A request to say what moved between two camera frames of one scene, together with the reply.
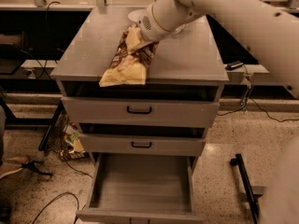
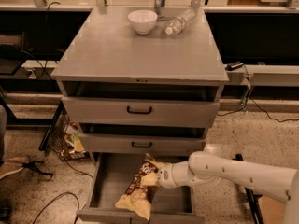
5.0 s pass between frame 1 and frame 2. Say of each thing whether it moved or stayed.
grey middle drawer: stayed
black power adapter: stayed
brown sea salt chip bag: moved
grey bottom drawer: stayed
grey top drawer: stayed
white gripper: moved
